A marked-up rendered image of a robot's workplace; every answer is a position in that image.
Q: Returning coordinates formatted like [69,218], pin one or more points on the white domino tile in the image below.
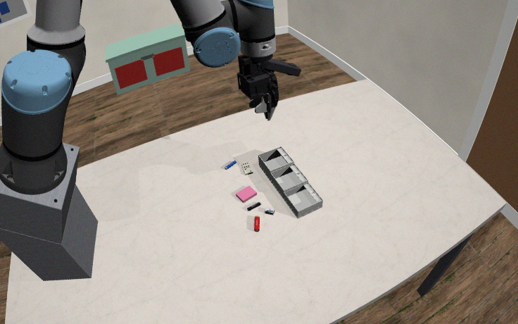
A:
[247,168]

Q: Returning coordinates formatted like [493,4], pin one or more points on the pink square pad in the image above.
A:
[246,194]

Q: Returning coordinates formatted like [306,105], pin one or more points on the red battery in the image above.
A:
[257,224]

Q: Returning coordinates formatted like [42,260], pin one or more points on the grey three-compartment bin rack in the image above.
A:
[282,173]

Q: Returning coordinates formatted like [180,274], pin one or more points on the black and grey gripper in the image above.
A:
[263,90]

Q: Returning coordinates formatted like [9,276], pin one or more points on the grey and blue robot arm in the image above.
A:
[37,85]

